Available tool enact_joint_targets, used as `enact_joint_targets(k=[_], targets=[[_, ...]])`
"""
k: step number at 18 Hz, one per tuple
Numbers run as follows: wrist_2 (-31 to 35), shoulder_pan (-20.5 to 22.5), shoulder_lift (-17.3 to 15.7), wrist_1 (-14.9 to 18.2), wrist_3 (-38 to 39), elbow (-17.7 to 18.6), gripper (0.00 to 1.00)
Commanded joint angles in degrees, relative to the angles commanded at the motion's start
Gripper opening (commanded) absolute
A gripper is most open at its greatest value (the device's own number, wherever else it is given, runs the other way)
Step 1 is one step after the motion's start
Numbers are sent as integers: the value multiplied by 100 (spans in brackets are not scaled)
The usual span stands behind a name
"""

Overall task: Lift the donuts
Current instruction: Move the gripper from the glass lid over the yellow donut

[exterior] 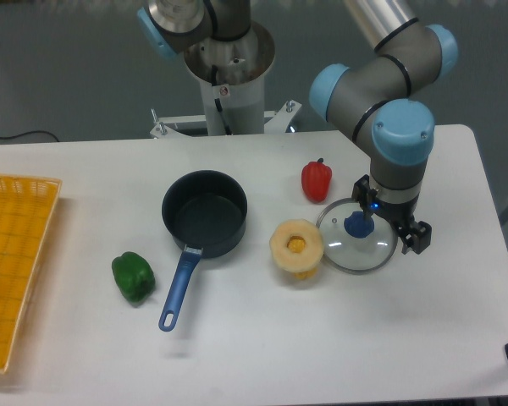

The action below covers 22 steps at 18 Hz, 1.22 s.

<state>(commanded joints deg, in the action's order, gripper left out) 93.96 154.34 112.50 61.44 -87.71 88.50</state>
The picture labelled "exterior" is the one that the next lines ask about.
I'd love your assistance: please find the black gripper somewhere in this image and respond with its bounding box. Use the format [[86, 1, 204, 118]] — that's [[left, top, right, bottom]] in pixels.
[[351, 176, 432, 255]]

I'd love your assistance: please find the beige toy donut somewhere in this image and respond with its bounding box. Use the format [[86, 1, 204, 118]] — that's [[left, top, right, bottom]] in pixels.
[[269, 219, 324, 274]]

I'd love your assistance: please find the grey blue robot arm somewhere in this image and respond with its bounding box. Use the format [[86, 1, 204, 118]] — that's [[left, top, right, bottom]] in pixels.
[[137, 1, 458, 253]]

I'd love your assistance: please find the glass pot lid blue knob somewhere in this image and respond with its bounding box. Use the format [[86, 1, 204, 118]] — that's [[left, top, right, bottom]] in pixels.
[[316, 198, 397, 274]]

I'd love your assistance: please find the red toy bell pepper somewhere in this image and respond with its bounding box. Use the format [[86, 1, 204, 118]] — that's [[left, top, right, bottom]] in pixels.
[[301, 158, 333, 203]]

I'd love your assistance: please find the yellow toy corn cob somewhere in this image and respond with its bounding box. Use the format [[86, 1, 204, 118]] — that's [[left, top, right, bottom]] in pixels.
[[283, 236, 323, 280]]

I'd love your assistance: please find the dark blue saucepan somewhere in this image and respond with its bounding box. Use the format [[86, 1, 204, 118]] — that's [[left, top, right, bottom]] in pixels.
[[158, 170, 248, 332]]

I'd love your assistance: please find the green toy bell pepper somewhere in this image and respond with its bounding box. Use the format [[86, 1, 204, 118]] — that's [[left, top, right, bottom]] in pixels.
[[111, 251, 156, 305]]

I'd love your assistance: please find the yellow woven basket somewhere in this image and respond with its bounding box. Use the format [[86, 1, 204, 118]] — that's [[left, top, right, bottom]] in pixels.
[[0, 174, 62, 374]]

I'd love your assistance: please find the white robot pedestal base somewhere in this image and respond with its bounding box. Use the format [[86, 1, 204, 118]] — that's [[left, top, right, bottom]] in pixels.
[[148, 20, 302, 140]]

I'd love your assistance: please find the black cable on floor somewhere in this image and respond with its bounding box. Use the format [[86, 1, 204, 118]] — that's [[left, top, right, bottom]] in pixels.
[[0, 129, 61, 142]]

